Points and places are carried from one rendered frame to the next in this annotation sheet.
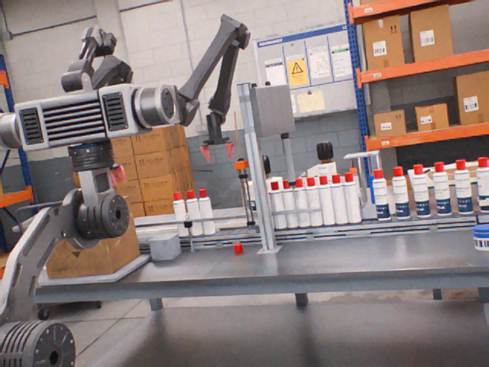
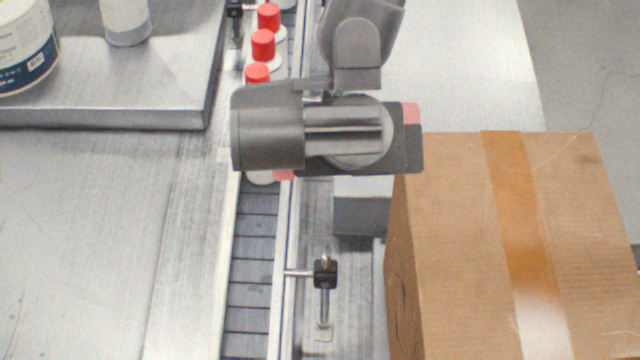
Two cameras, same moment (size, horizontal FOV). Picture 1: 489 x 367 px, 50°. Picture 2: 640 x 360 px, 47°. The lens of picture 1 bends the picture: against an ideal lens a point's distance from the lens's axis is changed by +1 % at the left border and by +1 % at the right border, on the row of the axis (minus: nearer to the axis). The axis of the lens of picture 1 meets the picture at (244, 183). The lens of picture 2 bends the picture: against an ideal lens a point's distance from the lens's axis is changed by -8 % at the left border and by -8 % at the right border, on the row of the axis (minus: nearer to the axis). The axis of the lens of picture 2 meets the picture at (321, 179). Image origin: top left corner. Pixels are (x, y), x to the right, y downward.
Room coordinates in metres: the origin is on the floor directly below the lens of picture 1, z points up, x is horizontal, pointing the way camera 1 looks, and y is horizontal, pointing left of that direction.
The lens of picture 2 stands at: (2.53, 1.05, 1.77)
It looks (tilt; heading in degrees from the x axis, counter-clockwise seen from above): 50 degrees down; 251
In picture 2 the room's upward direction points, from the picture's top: 1 degrees clockwise
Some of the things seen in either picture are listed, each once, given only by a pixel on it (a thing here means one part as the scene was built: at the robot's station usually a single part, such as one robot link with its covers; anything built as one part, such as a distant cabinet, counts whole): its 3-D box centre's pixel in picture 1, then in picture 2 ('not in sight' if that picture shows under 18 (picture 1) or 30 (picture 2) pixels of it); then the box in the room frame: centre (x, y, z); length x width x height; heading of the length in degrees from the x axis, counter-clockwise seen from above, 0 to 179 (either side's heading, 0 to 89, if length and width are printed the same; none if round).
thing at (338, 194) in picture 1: (338, 199); not in sight; (2.11, -0.37, 0.98); 0.05 x 0.05 x 0.20
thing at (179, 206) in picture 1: (180, 214); (260, 124); (2.36, 0.31, 0.98); 0.05 x 0.05 x 0.20
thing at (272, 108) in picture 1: (268, 111); not in sight; (2.10, -0.14, 1.38); 0.17 x 0.10 x 0.19; 125
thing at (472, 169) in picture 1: (460, 173); not in sight; (3.19, -1.31, 0.82); 0.34 x 0.24 x 0.03; 80
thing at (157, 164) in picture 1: (139, 193); not in sight; (5.96, 1.20, 0.70); 1.20 x 0.82 x 1.39; 80
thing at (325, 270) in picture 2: not in sight; (308, 292); (2.37, 0.54, 0.91); 0.07 x 0.03 x 0.16; 160
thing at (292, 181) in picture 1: (288, 159); not in sight; (2.07, -0.19, 1.18); 0.04 x 0.04 x 0.21
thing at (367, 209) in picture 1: (365, 185); not in sight; (2.16, -0.50, 1.01); 0.14 x 0.13 x 0.26; 70
